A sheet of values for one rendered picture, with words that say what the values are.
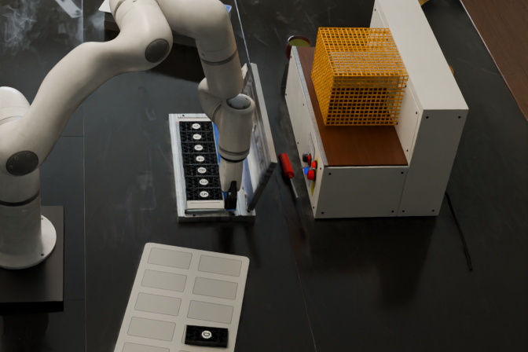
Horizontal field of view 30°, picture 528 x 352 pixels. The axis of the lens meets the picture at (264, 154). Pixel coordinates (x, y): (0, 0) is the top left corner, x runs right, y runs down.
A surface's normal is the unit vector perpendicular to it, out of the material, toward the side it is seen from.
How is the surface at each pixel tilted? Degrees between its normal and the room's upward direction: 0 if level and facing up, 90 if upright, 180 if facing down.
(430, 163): 90
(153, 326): 0
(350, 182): 90
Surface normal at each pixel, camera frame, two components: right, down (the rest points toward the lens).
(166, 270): 0.10, -0.76
